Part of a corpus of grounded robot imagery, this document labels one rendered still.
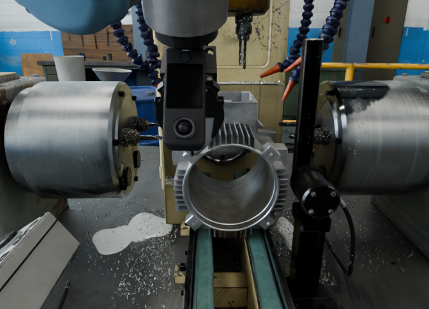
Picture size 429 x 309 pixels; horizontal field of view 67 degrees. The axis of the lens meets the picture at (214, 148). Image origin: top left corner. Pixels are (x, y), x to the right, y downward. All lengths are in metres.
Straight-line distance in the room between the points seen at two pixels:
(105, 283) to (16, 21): 6.77
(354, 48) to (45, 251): 5.38
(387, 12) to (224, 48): 5.16
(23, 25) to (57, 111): 6.57
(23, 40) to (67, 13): 7.03
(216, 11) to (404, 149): 0.47
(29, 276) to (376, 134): 0.57
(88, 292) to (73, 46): 5.90
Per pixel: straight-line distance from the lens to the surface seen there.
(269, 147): 0.52
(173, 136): 0.34
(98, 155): 0.62
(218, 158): 0.83
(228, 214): 0.62
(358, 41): 5.56
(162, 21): 0.34
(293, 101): 4.74
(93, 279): 0.73
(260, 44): 0.92
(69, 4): 0.20
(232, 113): 0.58
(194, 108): 0.35
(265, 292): 0.50
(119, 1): 0.20
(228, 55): 0.91
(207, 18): 0.34
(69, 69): 2.68
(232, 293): 0.62
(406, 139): 0.69
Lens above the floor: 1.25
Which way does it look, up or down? 19 degrees down
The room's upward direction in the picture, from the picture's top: straight up
